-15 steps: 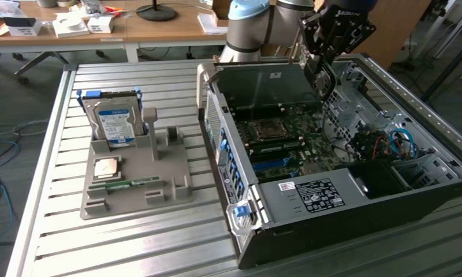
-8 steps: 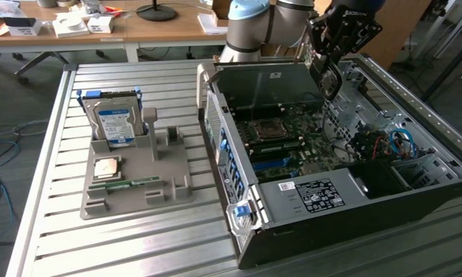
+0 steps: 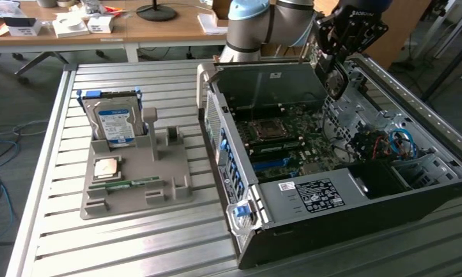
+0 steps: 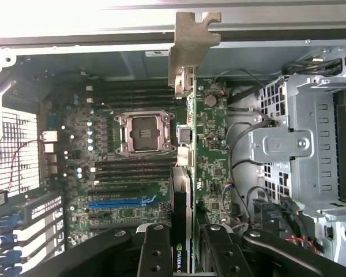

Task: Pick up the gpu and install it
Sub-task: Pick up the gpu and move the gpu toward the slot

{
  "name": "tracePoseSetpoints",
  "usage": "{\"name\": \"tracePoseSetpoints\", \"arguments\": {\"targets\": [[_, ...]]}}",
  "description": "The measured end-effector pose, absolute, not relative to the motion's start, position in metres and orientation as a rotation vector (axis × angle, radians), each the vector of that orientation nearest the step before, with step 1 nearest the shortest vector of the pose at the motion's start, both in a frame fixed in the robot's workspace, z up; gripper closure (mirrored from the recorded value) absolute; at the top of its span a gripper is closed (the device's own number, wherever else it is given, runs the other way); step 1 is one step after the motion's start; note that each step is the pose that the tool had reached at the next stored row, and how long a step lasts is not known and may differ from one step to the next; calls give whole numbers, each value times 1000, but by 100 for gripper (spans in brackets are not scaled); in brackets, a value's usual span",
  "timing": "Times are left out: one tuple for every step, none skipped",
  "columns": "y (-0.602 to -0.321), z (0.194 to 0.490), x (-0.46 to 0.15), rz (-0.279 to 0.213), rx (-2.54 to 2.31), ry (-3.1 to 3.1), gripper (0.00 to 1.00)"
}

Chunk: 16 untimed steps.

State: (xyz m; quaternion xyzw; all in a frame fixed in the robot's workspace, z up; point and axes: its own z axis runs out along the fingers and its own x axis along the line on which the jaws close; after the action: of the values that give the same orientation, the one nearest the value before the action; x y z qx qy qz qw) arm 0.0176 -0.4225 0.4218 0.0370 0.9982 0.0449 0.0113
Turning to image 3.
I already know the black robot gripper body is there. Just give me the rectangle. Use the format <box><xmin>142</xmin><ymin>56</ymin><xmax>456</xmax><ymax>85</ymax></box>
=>
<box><xmin>328</xmin><ymin>0</ymin><xmax>390</xmax><ymax>54</ymax></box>

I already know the black Nvidia graphics card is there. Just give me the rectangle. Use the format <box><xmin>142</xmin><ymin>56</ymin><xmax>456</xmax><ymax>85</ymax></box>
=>
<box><xmin>303</xmin><ymin>40</ymin><xmax>349</xmax><ymax>101</ymax></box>

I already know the wooden cabinet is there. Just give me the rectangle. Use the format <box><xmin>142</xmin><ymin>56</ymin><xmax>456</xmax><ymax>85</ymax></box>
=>
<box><xmin>315</xmin><ymin>0</ymin><xmax>434</xmax><ymax>70</ymax></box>

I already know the white booklet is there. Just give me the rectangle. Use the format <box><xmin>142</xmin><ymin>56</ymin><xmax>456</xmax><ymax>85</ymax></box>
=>
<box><xmin>197</xmin><ymin>13</ymin><xmax>229</xmax><ymax>35</ymax></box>

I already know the CPU socket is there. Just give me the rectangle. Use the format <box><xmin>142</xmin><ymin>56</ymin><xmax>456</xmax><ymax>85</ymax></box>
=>
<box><xmin>248</xmin><ymin>118</ymin><xmax>293</xmax><ymax>142</ymax></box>

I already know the green motherboard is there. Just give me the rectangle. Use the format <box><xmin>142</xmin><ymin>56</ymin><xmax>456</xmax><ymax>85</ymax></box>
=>
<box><xmin>229</xmin><ymin>103</ymin><xmax>355</xmax><ymax>184</ymax></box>

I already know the black installed RAM stick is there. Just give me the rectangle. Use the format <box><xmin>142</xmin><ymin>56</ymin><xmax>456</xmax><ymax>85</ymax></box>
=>
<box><xmin>247</xmin><ymin>137</ymin><xmax>304</xmax><ymax>155</ymax></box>

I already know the wooden office desk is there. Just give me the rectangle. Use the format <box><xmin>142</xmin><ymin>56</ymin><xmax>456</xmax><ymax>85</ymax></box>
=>
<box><xmin>0</xmin><ymin>0</ymin><xmax>337</xmax><ymax>63</ymax></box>

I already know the black round lamp base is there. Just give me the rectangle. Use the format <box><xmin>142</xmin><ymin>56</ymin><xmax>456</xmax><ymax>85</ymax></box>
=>
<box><xmin>134</xmin><ymin>0</ymin><xmax>177</xmax><ymax>22</ymax></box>

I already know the blue expansion slot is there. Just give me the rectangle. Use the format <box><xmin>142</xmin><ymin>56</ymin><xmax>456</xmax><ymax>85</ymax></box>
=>
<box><xmin>252</xmin><ymin>157</ymin><xmax>293</xmax><ymax>171</ymax></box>

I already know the metal disk bay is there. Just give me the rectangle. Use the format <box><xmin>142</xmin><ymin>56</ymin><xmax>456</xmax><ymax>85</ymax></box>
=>
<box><xmin>388</xmin><ymin>152</ymin><xmax>460</xmax><ymax>190</ymax></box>

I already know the small white cardboard box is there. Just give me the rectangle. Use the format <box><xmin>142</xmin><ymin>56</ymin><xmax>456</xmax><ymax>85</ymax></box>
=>
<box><xmin>86</xmin><ymin>16</ymin><xmax>114</xmax><ymax>34</ymax></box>

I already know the grey power supply unit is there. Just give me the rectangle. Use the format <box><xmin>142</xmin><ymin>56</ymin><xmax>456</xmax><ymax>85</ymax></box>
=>
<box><xmin>249</xmin><ymin>168</ymin><xmax>372</xmax><ymax>226</ymax></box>

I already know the hard disk in blue carrier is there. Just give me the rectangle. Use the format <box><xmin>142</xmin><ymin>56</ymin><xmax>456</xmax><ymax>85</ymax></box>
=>
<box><xmin>76</xmin><ymin>85</ymin><xmax>145</xmax><ymax>148</ymax></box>

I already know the white box with tape roll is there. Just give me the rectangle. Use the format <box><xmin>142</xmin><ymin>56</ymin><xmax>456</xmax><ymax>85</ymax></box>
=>
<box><xmin>51</xmin><ymin>14</ymin><xmax>89</xmax><ymax>38</ymax></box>

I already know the black open PC case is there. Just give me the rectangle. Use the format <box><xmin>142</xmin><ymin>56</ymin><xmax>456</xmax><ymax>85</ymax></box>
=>
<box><xmin>194</xmin><ymin>53</ymin><xmax>462</xmax><ymax>271</ymax></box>

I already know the grey printed parts rack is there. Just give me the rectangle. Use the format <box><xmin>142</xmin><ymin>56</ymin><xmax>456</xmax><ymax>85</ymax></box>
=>
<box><xmin>78</xmin><ymin>108</ymin><xmax>196</xmax><ymax>220</ymax></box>

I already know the green RAM stick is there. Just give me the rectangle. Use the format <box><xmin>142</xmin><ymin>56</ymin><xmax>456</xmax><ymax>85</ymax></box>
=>
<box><xmin>88</xmin><ymin>175</ymin><xmax>161</xmax><ymax>192</ymax></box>

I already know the copper-topped CPU chip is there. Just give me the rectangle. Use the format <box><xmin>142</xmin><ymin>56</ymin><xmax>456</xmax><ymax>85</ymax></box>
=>
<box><xmin>93</xmin><ymin>158</ymin><xmax>120</xmax><ymax>181</ymax></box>

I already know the white box with black top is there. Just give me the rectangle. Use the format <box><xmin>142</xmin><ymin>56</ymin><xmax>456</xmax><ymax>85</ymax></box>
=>
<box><xmin>2</xmin><ymin>17</ymin><xmax>42</xmax><ymax>37</ymax></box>

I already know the blue data wire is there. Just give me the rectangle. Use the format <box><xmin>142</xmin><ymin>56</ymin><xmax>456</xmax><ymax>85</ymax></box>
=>
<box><xmin>390</xmin><ymin>128</ymin><xmax>419</xmax><ymax>159</ymax></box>

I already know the red and black wire bundle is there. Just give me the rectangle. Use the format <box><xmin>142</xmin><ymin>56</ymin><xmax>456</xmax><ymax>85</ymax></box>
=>
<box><xmin>349</xmin><ymin>131</ymin><xmax>394</xmax><ymax>161</ymax></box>

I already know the grey floor cable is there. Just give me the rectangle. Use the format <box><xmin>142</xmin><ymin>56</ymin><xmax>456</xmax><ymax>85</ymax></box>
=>
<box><xmin>0</xmin><ymin>119</ymin><xmax>49</xmax><ymax>136</ymax></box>

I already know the blue floor cable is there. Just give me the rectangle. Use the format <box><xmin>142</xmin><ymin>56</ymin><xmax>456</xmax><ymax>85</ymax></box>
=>
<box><xmin>0</xmin><ymin>126</ymin><xmax>19</xmax><ymax>246</ymax></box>

